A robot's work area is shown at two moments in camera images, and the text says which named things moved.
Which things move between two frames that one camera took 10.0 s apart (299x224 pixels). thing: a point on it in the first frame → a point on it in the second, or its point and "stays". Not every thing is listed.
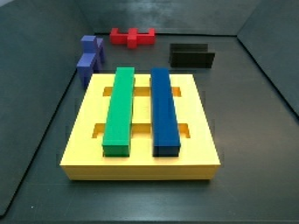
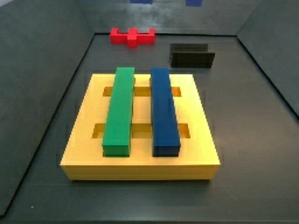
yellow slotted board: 84,163 stays
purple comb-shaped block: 91,60 → 190,3
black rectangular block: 191,55 stays
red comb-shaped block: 132,38 stays
